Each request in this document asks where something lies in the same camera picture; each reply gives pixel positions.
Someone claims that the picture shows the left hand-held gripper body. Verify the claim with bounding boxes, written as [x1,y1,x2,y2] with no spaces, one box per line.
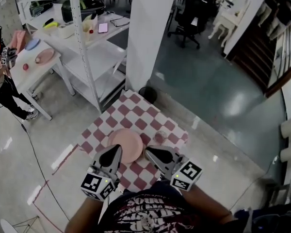
[80,164,121,202]

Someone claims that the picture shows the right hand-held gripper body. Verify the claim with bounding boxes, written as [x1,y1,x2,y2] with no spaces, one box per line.
[164,155,203,192]

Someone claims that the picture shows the clear drinking glass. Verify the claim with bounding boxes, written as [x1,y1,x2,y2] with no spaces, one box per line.
[154,131,169,145]

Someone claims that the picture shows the pink round plate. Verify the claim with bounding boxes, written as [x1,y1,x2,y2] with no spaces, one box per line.
[107,128,144,165]
[34,48,56,65]

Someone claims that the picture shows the person's right forearm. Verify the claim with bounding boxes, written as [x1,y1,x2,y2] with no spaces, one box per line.
[180,183,236,228]

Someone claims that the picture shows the person's left forearm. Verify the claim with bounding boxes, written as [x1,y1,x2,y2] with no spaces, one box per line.
[64,195,106,233]

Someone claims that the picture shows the red white checkered tablecloth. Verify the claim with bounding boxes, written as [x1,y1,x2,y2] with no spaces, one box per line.
[77,89,190,192]

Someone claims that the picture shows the person's black printed shirt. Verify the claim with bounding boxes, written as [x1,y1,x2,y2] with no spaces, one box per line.
[97,180,235,233]

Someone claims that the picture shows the black round bin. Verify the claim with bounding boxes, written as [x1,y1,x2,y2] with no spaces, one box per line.
[138,86,159,104]

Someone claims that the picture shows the round white side table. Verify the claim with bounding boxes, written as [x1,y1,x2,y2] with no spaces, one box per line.
[0,215,41,233]

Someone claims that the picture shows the white metal shelf rack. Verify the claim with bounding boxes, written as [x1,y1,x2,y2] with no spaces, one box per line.
[16,0,134,114]

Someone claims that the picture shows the white rectangular table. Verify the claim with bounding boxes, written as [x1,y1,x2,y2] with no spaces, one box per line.
[8,31,76,121]

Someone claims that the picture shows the white square pillar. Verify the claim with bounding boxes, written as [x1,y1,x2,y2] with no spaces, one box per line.
[124,0,179,92]

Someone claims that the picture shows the dark wooden staircase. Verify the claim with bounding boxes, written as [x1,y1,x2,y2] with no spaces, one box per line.
[226,0,291,100]

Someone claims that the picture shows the blue round plate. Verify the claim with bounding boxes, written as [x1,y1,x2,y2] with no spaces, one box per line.
[24,38,41,51]

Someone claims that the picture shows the pink tablet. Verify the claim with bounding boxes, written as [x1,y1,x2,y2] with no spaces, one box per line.
[97,22,109,34]

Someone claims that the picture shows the white plastic box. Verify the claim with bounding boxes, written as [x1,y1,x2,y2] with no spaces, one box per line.
[57,23,75,40]

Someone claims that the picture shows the white container with red dot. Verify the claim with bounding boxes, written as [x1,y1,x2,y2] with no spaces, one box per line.
[82,13,99,42]

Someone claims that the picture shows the black-rimmed eyeglasses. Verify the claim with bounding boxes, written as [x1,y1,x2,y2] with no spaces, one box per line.
[110,17,130,28]

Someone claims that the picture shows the pink folded cloth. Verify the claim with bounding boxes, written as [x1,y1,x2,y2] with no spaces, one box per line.
[9,30,28,54]

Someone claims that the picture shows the black office chair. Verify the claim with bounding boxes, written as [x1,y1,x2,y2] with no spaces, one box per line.
[167,0,219,50]

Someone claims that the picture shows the yellow green tool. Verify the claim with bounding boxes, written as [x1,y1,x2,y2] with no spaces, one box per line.
[43,21,59,30]

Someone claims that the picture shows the white carved-leg table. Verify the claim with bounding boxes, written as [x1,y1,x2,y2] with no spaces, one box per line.
[208,0,252,55]

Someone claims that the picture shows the black duffel bag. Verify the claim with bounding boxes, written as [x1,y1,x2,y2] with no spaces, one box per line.
[61,0,106,23]

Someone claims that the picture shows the green black bag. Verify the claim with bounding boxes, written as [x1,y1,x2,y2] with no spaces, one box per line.
[29,0,54,17]

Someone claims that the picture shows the black floor cable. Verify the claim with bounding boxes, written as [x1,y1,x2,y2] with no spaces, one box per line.
[11,112,71,222]

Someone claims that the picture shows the grey cable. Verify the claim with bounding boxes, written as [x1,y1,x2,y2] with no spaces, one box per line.
[229,155,281,212]

